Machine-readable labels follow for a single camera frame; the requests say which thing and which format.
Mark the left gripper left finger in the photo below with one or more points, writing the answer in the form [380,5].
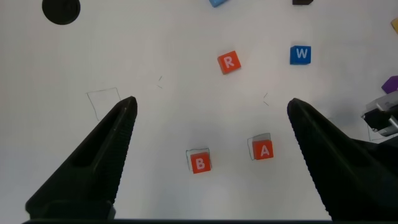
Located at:
[93,165]

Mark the orange letter A block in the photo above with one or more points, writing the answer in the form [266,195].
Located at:
[263,150]

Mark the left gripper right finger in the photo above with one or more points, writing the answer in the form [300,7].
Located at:
[342,171]

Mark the blue letter W block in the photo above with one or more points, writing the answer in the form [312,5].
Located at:
[300,55]

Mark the orange letter R block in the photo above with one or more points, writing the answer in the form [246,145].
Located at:
[229,62]

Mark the black round table grommet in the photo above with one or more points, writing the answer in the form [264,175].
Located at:
[61,11]

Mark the black letter L block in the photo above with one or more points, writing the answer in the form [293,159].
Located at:
[302,2]

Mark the purple letter I block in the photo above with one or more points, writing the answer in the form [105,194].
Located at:
[390,84]

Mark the yellow letter block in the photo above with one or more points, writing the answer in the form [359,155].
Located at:
[395,25]

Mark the light blue letter block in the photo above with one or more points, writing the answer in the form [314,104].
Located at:
[217,2]

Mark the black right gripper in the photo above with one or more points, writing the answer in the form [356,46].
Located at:
[377,119]

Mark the orange letter B block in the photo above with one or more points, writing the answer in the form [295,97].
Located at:
[200,162]

